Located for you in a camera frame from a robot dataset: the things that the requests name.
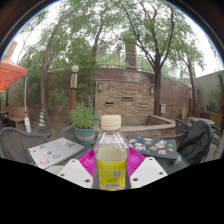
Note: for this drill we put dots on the grey electrical wall box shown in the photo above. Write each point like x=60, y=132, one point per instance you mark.
x=163, y=108

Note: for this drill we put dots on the wooden lamp post with globe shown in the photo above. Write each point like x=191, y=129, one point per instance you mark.
x=73, y=93

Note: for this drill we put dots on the wooden bench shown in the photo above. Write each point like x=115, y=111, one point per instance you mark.
x=15, y=115

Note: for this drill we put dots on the blue and yellow striped cone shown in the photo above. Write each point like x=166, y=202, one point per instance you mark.
x=42, y=119

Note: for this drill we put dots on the black laptop with stickers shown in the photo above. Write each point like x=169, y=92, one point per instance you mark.
x=153, y=146

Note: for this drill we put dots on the clear bottle with yellow label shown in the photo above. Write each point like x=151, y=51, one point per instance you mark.
x=111, y=166

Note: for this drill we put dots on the orange patio umbrella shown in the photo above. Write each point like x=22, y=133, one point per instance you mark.
x=11, y=71

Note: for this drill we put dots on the black wall lantern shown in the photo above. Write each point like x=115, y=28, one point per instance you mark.
x=151, y=90
x=100, y=87

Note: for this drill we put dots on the green plant in teal pot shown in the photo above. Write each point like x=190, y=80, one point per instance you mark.
x=84, y=120

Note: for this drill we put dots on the slim wooden lamp post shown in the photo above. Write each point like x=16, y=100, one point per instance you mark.
x=190, y=100

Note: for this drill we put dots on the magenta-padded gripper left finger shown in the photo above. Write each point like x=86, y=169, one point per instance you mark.
x=86, y=161

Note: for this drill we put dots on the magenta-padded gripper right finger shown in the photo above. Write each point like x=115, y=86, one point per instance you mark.
x=134, y=160

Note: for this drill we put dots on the black jacket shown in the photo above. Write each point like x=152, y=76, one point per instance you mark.
x=196, y=141

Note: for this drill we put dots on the silver laptop with stickers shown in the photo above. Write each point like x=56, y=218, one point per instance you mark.
x=55, y=152

